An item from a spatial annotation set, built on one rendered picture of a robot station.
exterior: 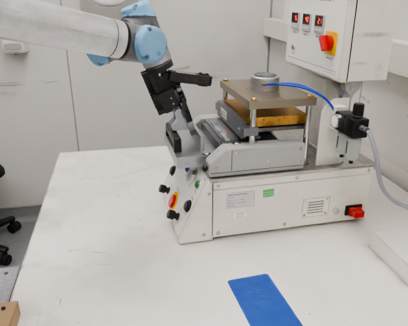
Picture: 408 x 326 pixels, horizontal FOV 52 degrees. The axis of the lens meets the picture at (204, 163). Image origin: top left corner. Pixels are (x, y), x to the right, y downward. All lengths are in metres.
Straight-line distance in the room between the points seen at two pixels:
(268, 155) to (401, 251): 0.38
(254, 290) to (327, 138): 0.43
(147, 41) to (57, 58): 1.73
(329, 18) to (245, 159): 0.41
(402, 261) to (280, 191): 0.32
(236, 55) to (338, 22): 1.60
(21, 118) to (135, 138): 0.67
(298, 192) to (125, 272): 0.48
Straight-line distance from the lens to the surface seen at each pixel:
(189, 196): 1.12
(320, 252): 1.11
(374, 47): 1.12
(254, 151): 1.04
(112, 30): 0.85
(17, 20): 0.78
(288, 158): 1.08
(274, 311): 0.92
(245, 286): 0.97
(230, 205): 1.07
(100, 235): 1.17
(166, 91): 1.08
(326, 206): 1.19
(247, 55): 2.66
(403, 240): 1.14
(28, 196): 2.86
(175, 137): 1.08
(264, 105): 1.04
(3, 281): 1.08
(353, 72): 1.10
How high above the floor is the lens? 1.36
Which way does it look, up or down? 22 degrees down
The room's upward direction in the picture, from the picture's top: straight up
